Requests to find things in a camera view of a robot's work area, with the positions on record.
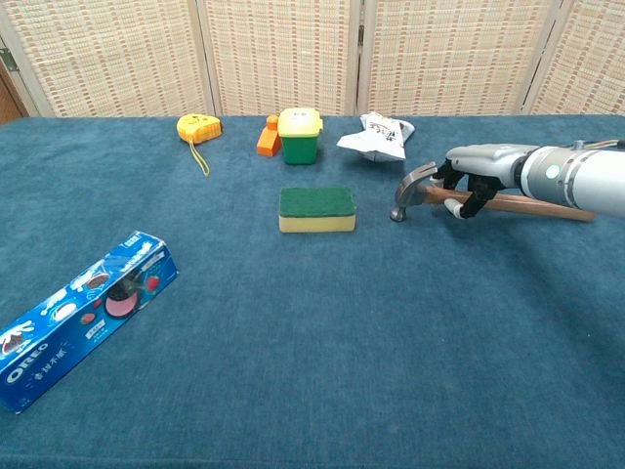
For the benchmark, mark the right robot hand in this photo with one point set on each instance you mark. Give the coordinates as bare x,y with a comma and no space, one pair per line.
483,163

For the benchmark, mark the green and yellow sponge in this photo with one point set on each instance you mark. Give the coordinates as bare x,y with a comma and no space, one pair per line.
316,211

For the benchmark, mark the white snack bag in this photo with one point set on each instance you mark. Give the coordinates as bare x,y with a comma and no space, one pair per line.
376,141

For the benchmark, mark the green bin with yellow lid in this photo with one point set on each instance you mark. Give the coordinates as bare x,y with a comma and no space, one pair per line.
300,139

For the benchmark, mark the orange toy bottle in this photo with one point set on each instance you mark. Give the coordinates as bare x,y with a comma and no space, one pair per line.
268,140

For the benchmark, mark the woven folding screen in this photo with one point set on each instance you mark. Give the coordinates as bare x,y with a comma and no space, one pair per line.
293,54

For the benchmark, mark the blue table cloth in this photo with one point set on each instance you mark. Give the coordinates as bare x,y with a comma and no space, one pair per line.
312,317

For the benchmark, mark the yellow tape measure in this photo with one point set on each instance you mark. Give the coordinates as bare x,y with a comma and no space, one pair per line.
197,128

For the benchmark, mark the blue Oreo cookie box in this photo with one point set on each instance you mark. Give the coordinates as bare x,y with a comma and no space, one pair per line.
73,322

